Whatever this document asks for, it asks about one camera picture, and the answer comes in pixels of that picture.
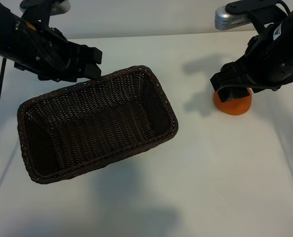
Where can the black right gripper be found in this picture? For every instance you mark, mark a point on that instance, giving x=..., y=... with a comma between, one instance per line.
x=267, y=64

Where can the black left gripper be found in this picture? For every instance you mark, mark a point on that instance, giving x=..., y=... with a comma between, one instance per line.
x=50, y=59

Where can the orange fruit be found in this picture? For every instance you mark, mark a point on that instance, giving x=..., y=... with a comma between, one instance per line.
x=235, y=107

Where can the dark brown wicker basket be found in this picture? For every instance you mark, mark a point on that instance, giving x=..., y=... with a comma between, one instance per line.
x=99, y=118

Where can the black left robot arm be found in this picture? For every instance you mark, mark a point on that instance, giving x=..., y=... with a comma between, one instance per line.
x=0, y=37

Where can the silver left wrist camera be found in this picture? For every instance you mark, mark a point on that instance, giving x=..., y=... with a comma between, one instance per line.
x=59, y=7

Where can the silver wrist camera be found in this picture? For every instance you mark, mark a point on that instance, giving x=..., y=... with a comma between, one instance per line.
x=225, y=19
x=59, y=7

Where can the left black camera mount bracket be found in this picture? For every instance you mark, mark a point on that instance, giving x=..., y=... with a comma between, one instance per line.
x=37, y=13

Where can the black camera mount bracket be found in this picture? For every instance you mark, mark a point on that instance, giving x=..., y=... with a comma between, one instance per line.
x=247, y=7
x=37, y=13

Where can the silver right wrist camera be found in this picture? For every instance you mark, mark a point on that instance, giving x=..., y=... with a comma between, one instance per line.
x=225, y=19

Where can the right black camera mount bracket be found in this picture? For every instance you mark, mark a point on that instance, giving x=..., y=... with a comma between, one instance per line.
x=247, y=7

